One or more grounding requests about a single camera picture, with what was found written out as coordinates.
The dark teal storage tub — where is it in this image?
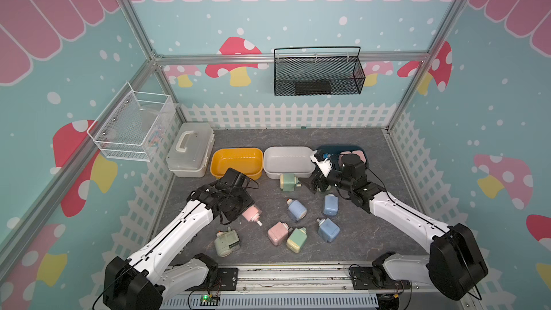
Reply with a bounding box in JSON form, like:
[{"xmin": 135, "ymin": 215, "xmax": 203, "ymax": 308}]
[{"xmin": 317, "ymin": 144, "xmax": 369, "ymax": 170}]

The pink sharpener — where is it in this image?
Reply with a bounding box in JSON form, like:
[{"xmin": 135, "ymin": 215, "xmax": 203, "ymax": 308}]
[
  {"xmin": 268, "ymin": 222, "xmax": 292, "ymax": 246},
  {"xmin": 352, "ymin": 150, "xmax": 367, "ymax": 164},
  {"xmin": 339, "ymin": 152, "xmax": 351, "ymax": 166},
  {"xmin": 242, "ymin": 205, "xmax": 263, "ymax": 226}
]

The yellow plastic storage tub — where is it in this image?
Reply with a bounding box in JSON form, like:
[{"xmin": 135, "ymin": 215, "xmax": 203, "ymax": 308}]
[{"xmin": 210, "ymin": 148, "xmax": 263, "ymax": 180}]

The pale green round sharpener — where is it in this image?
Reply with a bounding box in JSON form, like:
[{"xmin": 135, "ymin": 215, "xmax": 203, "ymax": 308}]
[{"xmin": 214, "ymin": 228, "xmax": 241, "ymax": 258}]

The white plastic storage tub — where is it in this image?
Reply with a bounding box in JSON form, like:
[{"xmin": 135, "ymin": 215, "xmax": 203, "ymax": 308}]
[{"xmin": 263, "ymin": 146, "xmax": 315, "ymax": 179}]

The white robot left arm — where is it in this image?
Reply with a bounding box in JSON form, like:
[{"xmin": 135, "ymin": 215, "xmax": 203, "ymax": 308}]
[{"xmin": 96, "ymin": 168, "xmax": 258, "ymax": 309}]

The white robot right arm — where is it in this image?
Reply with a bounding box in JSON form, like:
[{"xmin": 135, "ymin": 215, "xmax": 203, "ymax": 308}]
[{"xmin": 300, "ymin": 150, "xmax": 489, "ymax": 301}]

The blue sharpener upper right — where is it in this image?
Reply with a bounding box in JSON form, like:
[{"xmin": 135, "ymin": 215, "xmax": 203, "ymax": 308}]
[{"xmin": 323, "ymin": 194, "xmax": 339, "ymax": 217}]

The blue sharpener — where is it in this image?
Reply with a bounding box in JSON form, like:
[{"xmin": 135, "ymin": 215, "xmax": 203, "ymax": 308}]
[
  {"xmin": 317, "ymin": 218, "xmax": 340, "ymax": 243},
  {"xmin": 286, "ymin": 199, "xmax": 307, "ymax": 222},
  {"xmin": 323, "ymin": 194, "xmax": 339, "ymax": 217}
]

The white lidded plastic case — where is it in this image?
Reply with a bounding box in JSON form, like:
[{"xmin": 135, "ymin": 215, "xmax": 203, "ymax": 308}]
[{"xmin": 166, "ymin": 123, "xmax": 215, "ymax": 178}]

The green sharpener near tubs left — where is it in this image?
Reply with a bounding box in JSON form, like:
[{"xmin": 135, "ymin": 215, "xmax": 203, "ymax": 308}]
[{"xmin": 280, "ymin": 174, "xmax": 301, "ymax": 192}]

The blue sharpener lower right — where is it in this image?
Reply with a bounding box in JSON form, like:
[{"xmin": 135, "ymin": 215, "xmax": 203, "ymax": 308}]
[{"xmin": 317, "ymin": 218, "xmax": 340, "ymax": 243}]

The blue sharpener centre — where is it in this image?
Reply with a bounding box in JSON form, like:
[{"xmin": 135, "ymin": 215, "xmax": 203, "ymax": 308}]
[{"xmin": 286, "ymin": 199, "xmax": 307, "ymax": 222}]

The green sharpener lower centre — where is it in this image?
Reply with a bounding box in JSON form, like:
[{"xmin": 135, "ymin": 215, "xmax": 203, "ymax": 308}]
[{"xmin": 286, "ymin": 228, "xmax": 308, "ymax": 253}]

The green circuit board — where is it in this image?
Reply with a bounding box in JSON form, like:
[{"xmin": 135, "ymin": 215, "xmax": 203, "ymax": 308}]
[{"xmin": 199, "ymin": 294, "xmax": 220, "ymax": 307}]

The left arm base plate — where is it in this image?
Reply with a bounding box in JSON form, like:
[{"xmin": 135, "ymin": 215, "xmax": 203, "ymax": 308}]
[{"xmin": 206, "ymin": 268, "xmax": 239, "ymax": 292}]

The black wire mesh basket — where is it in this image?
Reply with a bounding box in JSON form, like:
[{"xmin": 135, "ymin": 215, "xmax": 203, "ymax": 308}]
[{"xmin": 273, "ymin": 46, "xmax": 366, "ymax": 97}]

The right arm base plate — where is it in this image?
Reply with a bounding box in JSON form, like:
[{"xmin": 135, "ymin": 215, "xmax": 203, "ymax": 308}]
[{"xmin": 348, "ymin": 264, "xmax": 411, "ymax": 293}]

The white wire wall basket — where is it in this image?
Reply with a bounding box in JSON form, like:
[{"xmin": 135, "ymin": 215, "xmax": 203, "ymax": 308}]
[{"xmin": 87, "ymin": 83, "xmax": 176, "ymax": 162}]

